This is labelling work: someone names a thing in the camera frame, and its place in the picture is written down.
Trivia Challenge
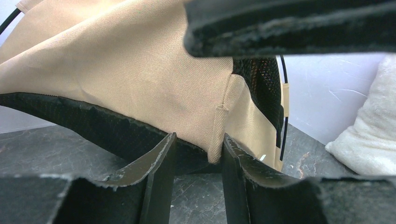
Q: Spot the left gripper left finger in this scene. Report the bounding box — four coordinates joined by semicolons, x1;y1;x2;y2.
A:
0;133;177;224

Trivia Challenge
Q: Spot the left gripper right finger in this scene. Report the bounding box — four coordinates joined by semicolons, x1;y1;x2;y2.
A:
222;135;396;224

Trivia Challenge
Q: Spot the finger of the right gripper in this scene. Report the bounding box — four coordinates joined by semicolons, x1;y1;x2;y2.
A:
184;0;396;57

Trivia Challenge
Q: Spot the tan pet tent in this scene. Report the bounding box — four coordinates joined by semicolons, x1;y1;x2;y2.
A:
0;0;284;175

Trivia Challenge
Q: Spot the black tent pole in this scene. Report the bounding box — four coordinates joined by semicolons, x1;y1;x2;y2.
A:
0;8;289;161

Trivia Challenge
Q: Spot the white fluffy pet cushion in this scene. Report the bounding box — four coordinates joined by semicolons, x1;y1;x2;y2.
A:
325;54;396;175

